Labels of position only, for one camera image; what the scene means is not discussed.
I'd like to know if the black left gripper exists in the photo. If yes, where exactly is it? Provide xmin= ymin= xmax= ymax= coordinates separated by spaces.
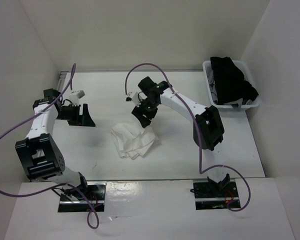
xmin=56 ymin=103 xmax=96 ymax=127

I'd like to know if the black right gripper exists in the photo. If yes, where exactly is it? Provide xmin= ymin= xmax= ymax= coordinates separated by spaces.
xmin=132 ymin=97 xmax=160 ymax=128

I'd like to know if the white pleated skirt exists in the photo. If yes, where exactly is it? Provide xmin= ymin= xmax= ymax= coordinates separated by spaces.
xmin=110 ymin=121 xmax=159 ymax=160

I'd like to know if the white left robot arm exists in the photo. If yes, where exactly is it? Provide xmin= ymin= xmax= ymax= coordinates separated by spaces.
xmin=15 ymin=88 xmax=96 ymax=200

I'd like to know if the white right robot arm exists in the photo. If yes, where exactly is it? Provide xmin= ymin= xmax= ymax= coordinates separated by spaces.
xmin=125 ymin=76 xmax=225 ymax=165

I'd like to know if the grey skirt in basket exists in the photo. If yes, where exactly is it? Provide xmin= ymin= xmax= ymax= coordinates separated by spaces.
xmin=207 ymin=69 xmax=218 ymax=104

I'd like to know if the black skirt in basket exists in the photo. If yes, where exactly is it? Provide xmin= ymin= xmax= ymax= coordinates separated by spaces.
xmin=210 ymin=56 xmax=259 ymax=105

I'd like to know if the white perforated plastic basket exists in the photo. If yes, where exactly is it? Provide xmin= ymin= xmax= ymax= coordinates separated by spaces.
xmin=202 ymin=60 xmax=261 ymax=111

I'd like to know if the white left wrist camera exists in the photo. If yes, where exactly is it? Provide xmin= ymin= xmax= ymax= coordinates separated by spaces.
xmin=68 ymin=90 xmax=86 ymax=106

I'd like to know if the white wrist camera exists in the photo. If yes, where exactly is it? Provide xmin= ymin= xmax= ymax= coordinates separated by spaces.
xmin=125 ymin=91 xmax=141 ymax=107
xmin=68 ymin=90 xmax=86 ymax=106

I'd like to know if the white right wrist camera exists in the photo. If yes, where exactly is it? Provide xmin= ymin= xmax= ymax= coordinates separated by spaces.
xmin=125 ymin=91 xmax=141 ymax=107

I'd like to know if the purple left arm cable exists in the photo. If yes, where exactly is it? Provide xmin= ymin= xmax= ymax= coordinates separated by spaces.
xmin=0 ymin=63 xmax=100 ymax=230

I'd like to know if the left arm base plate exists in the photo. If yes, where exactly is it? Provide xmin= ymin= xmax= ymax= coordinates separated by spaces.
xmin=58 ymin=181 xmax=107 ymax=213

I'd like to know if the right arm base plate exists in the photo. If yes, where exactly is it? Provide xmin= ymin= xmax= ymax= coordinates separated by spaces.
xmin=190 ymin=180 xmax=241 ymax=210

